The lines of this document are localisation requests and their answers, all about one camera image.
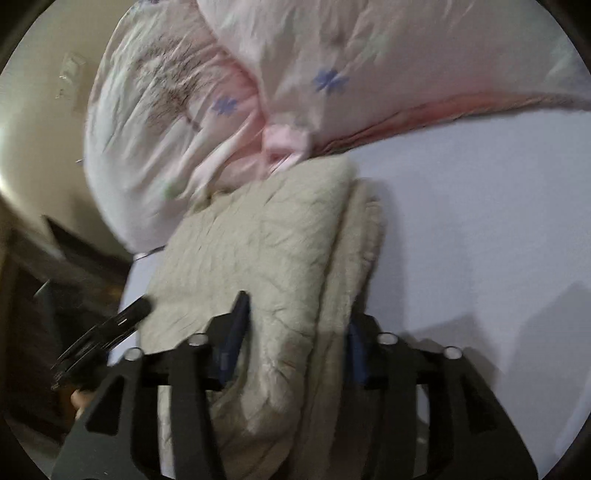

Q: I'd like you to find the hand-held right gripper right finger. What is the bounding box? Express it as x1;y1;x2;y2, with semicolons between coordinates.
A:
347;315;540;480

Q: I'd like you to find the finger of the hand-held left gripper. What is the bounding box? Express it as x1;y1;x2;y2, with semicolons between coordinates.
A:
50;296;153;391

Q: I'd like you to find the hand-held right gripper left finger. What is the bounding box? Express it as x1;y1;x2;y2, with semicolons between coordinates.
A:
51;291;251;480

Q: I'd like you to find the beige fleece garment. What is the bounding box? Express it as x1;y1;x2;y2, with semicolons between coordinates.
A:
137;154;385;480

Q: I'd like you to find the person's left hand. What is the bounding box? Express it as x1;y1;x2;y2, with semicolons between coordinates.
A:
70;389;96;420

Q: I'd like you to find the dark wooden furniture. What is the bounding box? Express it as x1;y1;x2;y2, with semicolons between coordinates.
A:
0;215;134;446

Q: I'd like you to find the white bed sheet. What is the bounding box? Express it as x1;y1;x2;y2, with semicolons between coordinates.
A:
104;108;591;480

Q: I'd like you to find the pink floral quilt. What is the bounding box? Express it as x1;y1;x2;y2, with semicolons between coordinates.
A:
85;0;591;254

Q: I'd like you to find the white wall switch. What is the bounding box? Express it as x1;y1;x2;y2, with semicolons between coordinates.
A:
56;53;86;110

